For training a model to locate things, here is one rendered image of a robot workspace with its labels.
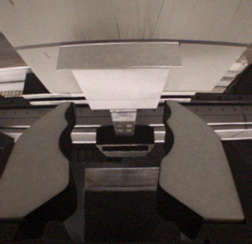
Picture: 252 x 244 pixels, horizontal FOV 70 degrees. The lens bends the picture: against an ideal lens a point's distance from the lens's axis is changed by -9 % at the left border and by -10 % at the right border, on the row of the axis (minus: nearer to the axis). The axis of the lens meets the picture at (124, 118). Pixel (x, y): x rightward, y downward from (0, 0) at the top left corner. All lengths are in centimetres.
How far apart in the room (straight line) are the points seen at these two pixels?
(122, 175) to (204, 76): 13
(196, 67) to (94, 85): 10
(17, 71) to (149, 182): 20
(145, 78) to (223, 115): 36
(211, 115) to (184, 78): 32
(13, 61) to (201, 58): 21
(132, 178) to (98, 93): 10
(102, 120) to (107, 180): 27
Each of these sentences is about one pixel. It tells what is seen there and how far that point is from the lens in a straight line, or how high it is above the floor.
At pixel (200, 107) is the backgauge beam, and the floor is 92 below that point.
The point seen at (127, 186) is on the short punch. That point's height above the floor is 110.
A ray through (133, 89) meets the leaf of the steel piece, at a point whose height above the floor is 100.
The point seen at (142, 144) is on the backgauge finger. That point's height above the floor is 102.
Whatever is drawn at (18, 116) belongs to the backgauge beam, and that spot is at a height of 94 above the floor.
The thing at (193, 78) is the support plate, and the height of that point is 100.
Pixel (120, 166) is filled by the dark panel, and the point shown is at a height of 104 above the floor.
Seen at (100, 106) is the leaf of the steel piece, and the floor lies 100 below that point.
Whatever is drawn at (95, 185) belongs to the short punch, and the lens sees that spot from 21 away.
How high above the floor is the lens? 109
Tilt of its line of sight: 18 degrees down
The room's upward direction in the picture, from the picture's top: 179 degrees clockwise
